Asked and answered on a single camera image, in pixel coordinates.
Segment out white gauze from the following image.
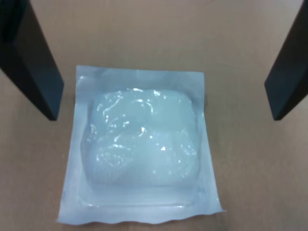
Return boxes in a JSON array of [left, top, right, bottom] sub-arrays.
[[56, 64, 227, 226]]

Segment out brown cardboard sheet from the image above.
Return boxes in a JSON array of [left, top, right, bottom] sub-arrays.
[[0, 0, 308, 231]]

